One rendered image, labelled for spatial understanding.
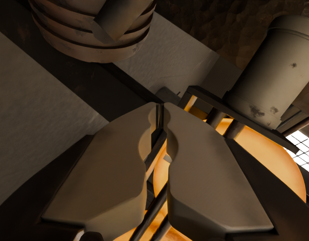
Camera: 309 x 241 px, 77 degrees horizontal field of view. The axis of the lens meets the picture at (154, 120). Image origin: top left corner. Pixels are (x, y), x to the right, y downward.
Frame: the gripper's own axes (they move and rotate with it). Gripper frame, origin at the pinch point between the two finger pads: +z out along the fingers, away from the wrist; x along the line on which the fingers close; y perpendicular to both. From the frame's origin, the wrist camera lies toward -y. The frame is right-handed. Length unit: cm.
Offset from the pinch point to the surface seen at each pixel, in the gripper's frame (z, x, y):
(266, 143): 4.6, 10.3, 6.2
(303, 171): 535, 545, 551
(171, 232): 2.5, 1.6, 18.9
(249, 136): 5.2, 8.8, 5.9
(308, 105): 20.6, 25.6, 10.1
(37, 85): 68, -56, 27
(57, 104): 82, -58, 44
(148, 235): 2.7, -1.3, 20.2
